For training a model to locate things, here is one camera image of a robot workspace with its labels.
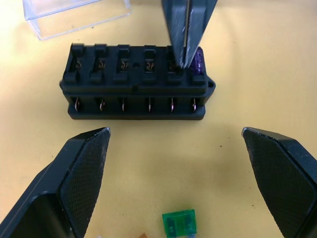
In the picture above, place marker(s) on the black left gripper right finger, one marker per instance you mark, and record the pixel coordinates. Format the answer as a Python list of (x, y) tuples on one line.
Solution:
[(280, 178)]

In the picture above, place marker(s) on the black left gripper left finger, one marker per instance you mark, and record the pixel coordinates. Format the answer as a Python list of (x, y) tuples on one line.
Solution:
[(74, 183)]

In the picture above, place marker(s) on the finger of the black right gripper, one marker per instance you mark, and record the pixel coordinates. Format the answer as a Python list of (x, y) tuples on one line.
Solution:
[(177, 27), (201, 22)]

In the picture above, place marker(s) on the purple small blade fuse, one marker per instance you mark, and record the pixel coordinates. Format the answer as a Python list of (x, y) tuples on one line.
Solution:
[(197, 63)]

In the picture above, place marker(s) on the black fuse box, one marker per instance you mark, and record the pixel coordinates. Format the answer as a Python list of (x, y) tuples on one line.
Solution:
[(138, 84)]

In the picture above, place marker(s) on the clear plastic fuse box cover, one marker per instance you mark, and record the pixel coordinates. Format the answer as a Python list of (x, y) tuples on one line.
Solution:
[(74, 17)]

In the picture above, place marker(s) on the green small blade fuse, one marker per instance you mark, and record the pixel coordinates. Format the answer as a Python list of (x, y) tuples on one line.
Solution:
[(179, 223)]

